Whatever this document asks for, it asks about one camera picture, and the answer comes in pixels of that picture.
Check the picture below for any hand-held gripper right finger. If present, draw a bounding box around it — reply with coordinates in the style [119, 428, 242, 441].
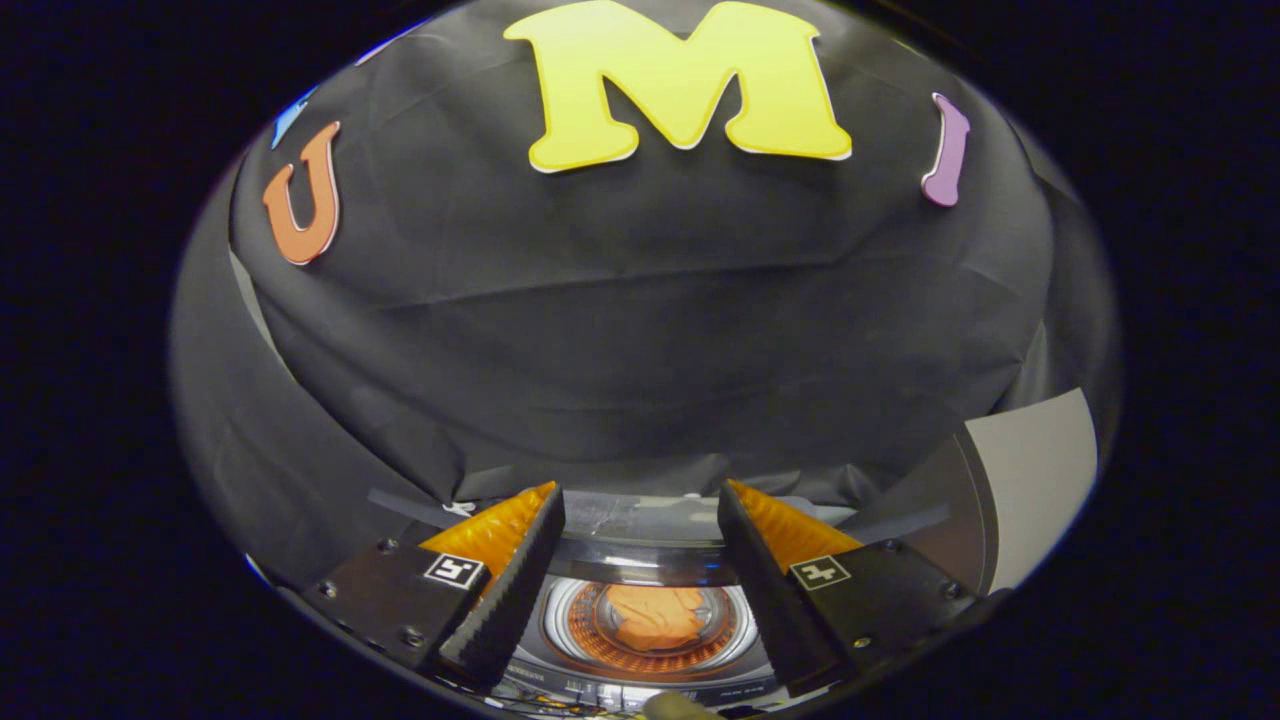
[717, 480, 976, 698]

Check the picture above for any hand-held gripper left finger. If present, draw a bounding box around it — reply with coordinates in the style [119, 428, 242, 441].
[310, 482, 566, 691]

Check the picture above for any orange polo shirt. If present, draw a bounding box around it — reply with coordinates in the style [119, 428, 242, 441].
[605, 585, 711, 653]

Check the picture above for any dark grey washing machine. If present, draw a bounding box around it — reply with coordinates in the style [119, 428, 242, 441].
[365, 485, 951, 716]

